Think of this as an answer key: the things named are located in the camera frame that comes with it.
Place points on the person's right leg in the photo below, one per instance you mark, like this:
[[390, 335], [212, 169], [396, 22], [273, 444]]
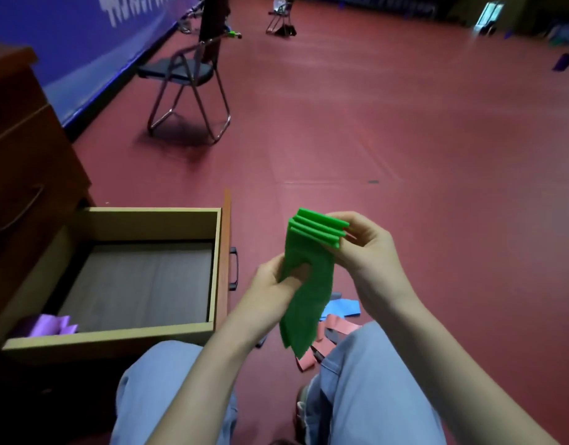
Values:
[[372, 389]]

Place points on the person's right shoe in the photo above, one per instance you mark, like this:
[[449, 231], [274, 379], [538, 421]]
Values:
[[302, 412]]

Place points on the person's right forearm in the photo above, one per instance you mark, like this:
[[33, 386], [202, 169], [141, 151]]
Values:
[[461, 380]]

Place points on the purple floor mat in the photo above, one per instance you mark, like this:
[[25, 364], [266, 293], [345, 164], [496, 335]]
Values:
[[563, 62]]

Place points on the wooden drawer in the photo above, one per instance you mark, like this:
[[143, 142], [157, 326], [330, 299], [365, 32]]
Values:
[[140, 287]]

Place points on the metal frame chair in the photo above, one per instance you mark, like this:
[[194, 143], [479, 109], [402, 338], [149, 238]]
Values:
[[182, 71]]

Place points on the person's right hand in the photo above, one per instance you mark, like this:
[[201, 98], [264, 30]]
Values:
[[377, 264]]

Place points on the pink resistance band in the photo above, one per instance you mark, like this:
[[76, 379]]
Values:
[[340, 325]]

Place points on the person's left forearm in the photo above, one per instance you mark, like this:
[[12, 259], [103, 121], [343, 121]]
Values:
[[205, 389]]

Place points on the person's left leg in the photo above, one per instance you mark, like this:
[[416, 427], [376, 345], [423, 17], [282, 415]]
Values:
[[145, 389]]

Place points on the distant folding chair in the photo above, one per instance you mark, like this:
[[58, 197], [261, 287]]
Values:
[[281, 16]]

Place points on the purple resistance band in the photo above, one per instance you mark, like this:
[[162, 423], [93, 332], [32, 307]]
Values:
[[48, 325]]

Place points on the bright glass door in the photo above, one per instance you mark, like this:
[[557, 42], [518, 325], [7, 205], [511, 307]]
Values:
[[488, 16]]

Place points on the green resistance band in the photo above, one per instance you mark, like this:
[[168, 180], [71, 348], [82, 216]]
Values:
[[307, 296]]

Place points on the person's leg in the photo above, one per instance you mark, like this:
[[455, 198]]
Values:
[[372, 389], [145, 389]]

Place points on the blue resistance band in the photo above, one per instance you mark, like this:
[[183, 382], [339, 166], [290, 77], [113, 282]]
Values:
[[342, 308]]

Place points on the dark brown wooden cabinet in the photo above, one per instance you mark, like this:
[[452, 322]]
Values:
[[29, 148]]

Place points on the person's left hand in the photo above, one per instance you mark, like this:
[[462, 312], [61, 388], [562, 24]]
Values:
[[266, 296]]

